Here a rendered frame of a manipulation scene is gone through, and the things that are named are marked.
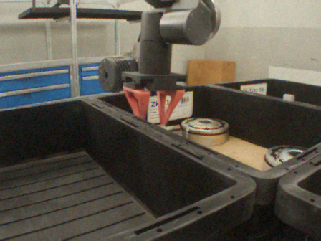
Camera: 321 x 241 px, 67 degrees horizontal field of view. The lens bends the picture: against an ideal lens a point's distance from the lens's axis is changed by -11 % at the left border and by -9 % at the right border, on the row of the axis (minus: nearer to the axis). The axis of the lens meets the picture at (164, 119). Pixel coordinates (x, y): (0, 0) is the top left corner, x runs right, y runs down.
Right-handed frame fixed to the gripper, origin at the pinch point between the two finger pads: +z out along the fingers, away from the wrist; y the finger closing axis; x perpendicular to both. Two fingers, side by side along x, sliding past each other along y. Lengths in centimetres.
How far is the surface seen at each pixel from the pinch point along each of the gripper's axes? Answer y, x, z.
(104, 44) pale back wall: 98, 275, -15
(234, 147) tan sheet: 14.6, -8.0, 4.5
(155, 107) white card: 5.0, 7.1, -0.9
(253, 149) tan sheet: 16.7, -11.0, 4.3
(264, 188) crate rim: -8.7, -30.7, -3.9
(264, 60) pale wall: 300, 192, -8
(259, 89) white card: 41.5, 7.7, -3.9
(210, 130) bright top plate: 10.8, -4.4, 1.6
